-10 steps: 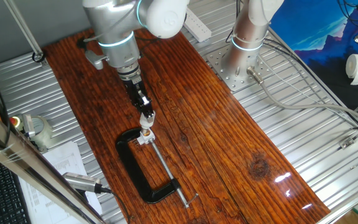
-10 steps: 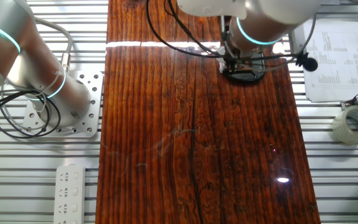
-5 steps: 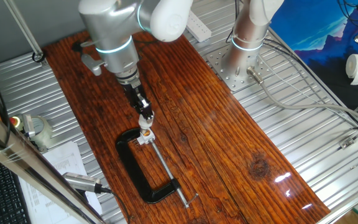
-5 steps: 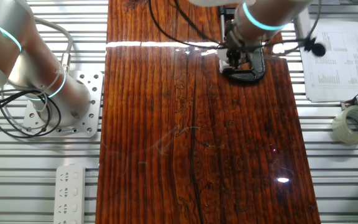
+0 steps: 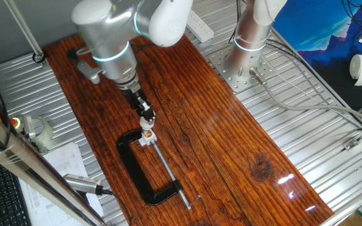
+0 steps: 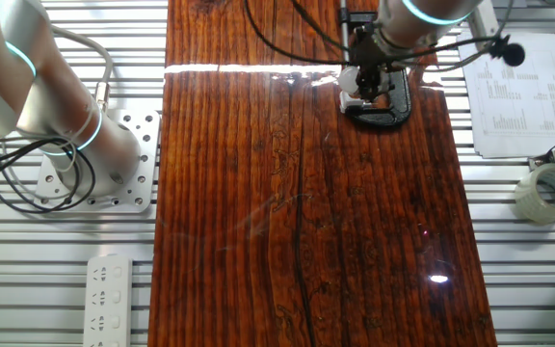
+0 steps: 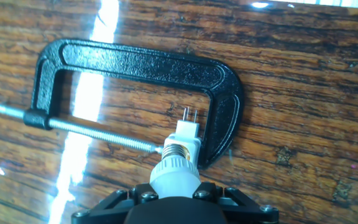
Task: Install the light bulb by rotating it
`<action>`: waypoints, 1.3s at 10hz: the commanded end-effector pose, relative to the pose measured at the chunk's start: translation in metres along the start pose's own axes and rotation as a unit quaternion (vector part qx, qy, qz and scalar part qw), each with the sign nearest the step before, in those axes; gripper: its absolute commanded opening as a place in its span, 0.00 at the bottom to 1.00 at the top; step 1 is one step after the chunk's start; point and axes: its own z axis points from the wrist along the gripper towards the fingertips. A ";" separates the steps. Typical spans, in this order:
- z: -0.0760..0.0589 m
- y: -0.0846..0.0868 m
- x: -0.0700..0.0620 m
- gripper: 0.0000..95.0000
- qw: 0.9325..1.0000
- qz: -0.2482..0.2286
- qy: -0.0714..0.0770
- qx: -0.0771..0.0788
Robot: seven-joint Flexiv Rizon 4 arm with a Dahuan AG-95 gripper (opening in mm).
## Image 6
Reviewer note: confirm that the white bulb socket adapter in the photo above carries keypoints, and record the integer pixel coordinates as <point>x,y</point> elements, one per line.
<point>350,101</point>

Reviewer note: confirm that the brown wooden board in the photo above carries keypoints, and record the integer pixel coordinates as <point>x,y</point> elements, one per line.
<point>239,217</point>

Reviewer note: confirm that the white light bulb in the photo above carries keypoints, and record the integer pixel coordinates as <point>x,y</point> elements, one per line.
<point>348,79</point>

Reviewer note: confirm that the printed paper sheets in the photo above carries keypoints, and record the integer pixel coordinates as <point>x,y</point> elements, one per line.
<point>518,106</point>

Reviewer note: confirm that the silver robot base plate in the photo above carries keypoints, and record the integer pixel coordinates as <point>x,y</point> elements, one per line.
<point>145,159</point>

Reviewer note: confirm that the clear tape roll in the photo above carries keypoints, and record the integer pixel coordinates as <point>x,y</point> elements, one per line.
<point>530,202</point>

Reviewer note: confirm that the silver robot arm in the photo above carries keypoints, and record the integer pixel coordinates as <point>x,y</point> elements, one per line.
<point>7,96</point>

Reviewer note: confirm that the black C-clamp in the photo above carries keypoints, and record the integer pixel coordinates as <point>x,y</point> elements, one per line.
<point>398,108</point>

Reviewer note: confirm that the white power strip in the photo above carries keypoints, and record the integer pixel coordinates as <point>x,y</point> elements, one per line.
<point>109,303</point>

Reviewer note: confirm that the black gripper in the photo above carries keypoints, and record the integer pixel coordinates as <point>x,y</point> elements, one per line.
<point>366,53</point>

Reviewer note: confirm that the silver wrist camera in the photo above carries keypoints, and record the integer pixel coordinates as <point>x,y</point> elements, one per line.
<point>482,21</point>

